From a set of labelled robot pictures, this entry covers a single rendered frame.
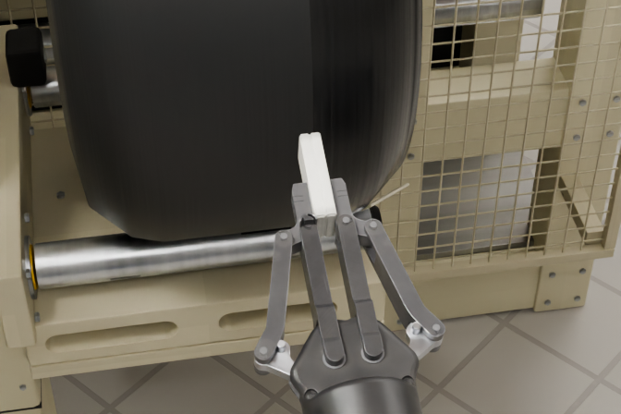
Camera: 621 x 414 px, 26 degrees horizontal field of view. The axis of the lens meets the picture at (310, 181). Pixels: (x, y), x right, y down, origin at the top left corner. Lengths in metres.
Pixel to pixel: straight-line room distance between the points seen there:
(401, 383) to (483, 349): 1.58
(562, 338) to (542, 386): 0.12
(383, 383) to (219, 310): 0.51
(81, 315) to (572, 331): 1.33
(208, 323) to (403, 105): 0.36
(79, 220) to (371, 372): 0.69
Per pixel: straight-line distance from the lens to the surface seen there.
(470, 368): 2.40
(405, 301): 0.90
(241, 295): 1.33
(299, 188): 0.94
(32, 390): 1.55
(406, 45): 1.06
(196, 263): 1.31
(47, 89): 1.52
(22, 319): 1.30
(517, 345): 2.45
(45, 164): 1.58
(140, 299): 1.33
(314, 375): 0.87
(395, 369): 0.87
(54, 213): 1.52
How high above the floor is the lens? 1.84
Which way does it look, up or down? 43 degrees down
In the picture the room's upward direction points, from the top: straight up
